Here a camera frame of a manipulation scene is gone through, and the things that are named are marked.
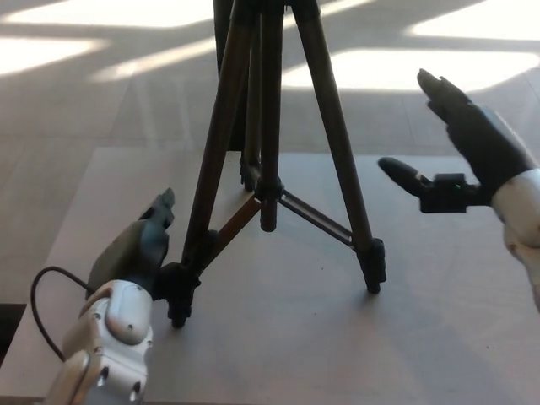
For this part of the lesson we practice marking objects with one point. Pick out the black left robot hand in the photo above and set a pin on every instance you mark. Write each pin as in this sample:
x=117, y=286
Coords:
x=131, y=253

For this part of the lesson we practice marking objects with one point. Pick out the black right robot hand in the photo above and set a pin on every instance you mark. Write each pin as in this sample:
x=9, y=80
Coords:
x=485, y=143

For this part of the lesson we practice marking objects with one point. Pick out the bronze tripod with black joints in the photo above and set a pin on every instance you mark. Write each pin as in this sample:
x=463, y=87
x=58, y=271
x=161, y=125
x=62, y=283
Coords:
x=270, y=126

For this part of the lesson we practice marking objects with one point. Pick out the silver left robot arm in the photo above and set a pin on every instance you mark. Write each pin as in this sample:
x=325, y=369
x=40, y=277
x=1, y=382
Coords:
x=118, y=329

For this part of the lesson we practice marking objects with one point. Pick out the black vertical pillar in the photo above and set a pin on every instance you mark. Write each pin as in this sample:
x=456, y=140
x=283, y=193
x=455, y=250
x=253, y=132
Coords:
x=220, y=38

